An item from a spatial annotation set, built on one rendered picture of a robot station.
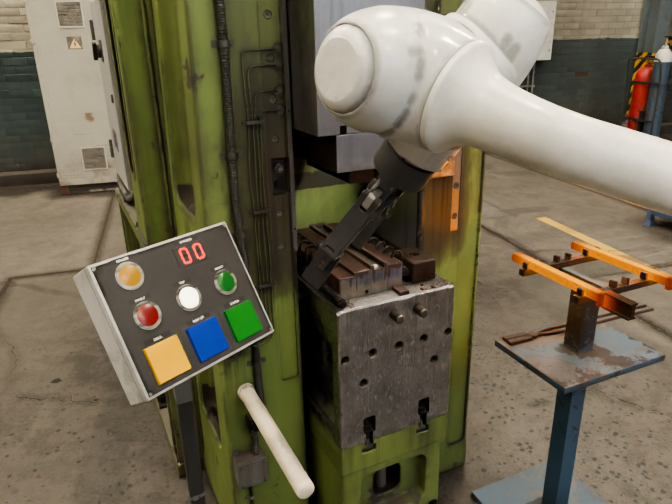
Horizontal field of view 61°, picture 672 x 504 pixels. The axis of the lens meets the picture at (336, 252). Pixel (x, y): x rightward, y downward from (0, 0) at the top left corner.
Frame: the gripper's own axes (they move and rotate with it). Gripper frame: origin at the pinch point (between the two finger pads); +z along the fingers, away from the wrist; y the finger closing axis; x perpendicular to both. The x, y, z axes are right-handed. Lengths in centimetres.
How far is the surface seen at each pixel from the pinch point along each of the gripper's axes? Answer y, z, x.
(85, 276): -4, 40, 36
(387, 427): 56, 79, -36
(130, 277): 2.2, 38.6, 30.7
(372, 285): 61, 46, -5
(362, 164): 62, 19, 17
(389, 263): 67, 41, -5
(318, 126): 53, 14, 29
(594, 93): 879, 125, -55
